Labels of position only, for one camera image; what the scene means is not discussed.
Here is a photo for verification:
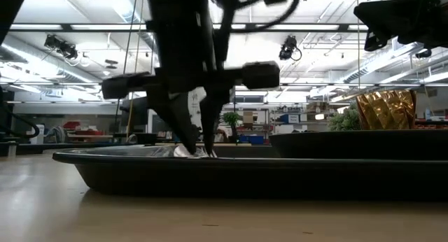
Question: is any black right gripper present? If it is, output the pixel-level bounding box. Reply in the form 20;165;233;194
352;0;426;53

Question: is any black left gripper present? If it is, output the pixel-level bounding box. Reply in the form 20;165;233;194
100;20;281;157

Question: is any silver foil packet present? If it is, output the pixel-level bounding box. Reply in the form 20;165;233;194
173;143;218;159

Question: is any gold foil snack bag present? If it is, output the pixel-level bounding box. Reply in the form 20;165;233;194
356;90;418;131

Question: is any black rectangular tray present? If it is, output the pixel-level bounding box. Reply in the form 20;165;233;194
52;144;448;202

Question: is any tall green room plant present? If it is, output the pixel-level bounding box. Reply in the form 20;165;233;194
221;111;243;144

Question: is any dark computer monitor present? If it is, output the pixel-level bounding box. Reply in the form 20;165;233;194
120;96;151;128

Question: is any blue floor bin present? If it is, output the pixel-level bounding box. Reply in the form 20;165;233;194
239;134;265;145

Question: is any black overhead camera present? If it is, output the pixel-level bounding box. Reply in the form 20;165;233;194
278;34;303;62
43;34;79;60

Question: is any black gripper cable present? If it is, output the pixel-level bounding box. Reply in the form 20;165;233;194
209;0;303;34

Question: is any black overhead frame beam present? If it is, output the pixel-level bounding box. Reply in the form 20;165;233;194
6;22;369;34

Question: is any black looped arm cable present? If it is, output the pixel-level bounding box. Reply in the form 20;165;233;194
0;87;41;140

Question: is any black frame post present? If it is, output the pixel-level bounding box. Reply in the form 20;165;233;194
0;0;31;46

